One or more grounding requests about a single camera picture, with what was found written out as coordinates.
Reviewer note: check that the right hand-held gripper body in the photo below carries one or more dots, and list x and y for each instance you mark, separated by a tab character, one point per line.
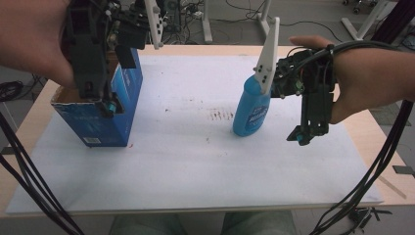
314	81

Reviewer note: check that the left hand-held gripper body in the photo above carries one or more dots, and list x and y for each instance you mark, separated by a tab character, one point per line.
88	49

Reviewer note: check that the blue cardboard box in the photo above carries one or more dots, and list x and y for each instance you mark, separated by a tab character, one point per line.
101	129

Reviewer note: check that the blue plastic bottle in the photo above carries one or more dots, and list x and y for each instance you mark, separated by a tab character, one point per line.
249	114

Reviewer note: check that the person's right hand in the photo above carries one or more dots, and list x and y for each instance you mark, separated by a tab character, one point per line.
368	78

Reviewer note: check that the person's left hand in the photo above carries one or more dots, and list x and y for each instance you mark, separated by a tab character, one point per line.
29	36

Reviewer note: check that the white stand leg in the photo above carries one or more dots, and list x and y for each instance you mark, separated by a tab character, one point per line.
263	16
365	27
206	26

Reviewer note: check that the black caster wheels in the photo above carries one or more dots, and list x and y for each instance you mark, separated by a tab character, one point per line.
356	9

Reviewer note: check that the person's right leg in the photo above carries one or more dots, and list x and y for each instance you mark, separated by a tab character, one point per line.
261	223

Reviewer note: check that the person's leg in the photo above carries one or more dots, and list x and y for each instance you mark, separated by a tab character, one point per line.
147	225
261	223

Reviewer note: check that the black clamp on floor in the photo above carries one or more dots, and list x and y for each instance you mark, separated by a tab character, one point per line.
360	217

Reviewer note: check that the dark curtain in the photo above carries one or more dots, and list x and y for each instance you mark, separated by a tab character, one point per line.
396	16

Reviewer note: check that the beige tape strip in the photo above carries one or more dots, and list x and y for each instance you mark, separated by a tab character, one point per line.
393	187

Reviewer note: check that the black tape piece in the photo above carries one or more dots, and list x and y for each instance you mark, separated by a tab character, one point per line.
6	150
404	170

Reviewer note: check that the person's left leg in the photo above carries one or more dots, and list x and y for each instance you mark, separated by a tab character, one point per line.
147	225

